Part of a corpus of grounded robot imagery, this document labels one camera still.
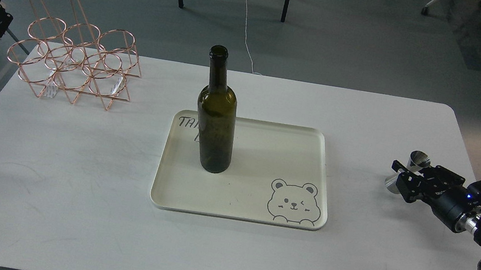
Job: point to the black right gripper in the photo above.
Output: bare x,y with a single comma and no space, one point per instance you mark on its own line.
441,189

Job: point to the silver steel jigger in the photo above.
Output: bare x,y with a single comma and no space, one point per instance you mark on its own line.
417,161

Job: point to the dark green wine bottle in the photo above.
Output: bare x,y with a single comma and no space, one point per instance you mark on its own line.
217,109

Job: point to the cream bear print tray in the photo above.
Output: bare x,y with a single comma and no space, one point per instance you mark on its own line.
277,174

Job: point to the copper wire bottle rack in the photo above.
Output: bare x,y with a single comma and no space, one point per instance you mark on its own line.
75,57

